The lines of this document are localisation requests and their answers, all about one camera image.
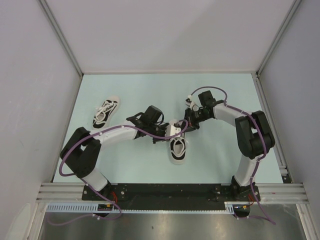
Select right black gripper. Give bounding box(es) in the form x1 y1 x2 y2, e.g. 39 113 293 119
180 107 211 134

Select black white sneaker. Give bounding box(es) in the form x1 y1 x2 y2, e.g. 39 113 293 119
92 96 120 132
169 133 187 165

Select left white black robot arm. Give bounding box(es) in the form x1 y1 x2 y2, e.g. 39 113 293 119
60 105 169 200

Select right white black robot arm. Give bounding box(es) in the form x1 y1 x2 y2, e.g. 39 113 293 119
184 90 275 201

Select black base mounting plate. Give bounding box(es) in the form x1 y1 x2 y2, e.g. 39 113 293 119
82 183 261 211

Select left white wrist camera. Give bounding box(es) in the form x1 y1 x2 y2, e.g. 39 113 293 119
165 123 182 138

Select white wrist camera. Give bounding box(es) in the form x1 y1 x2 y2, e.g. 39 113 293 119
165 123 182 138
185 95 199 111

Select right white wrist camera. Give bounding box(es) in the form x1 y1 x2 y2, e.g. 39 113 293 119
185 95 199 111

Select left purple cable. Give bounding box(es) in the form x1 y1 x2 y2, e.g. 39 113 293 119
46 119 190 226

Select grey slotted cable duct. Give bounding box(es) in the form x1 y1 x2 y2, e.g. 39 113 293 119
46 202 251 215

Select aluminium front frame rail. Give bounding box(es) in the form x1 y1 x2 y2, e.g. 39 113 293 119
36 183 309 204

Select right aluminium corner post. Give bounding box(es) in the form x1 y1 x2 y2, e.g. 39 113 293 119
255 0 303 76

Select aluminium corner post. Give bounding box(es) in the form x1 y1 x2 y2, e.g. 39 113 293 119
37 0 84 79
255 0 303 76

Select left aluminium corner post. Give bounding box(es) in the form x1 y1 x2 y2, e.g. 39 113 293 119
37 0 84 79

